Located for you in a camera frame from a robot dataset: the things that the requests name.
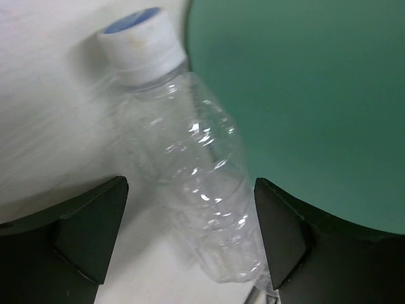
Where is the clear bottle white cap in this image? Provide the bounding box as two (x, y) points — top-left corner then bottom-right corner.
(97, 7), (266, 283)

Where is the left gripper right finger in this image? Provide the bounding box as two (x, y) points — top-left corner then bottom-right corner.
(254, 178), (404, 303)

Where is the green plastic bin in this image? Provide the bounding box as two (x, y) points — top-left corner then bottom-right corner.
(187, 1), (404, 234)

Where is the blue label plastic bottle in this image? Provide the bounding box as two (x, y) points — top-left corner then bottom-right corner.
(244, 272), (281, 304)

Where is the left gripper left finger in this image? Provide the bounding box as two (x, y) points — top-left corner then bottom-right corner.
(1, 176), (128, 303)

